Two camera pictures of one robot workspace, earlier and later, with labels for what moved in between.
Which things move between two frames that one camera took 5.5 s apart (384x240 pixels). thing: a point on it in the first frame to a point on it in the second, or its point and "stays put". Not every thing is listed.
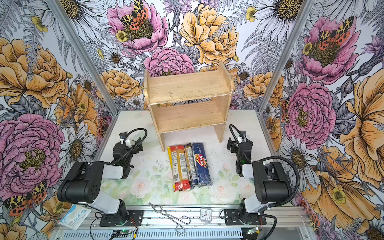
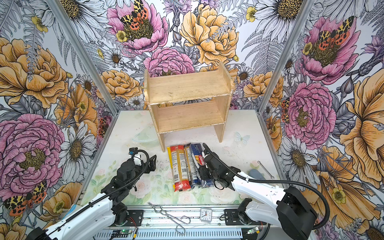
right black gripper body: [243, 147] to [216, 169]
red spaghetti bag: [181, 182] stays put
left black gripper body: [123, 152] to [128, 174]
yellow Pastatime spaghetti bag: [169, 153] stays put
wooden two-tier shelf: [186, 102] stays put
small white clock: [206, 215] stays put
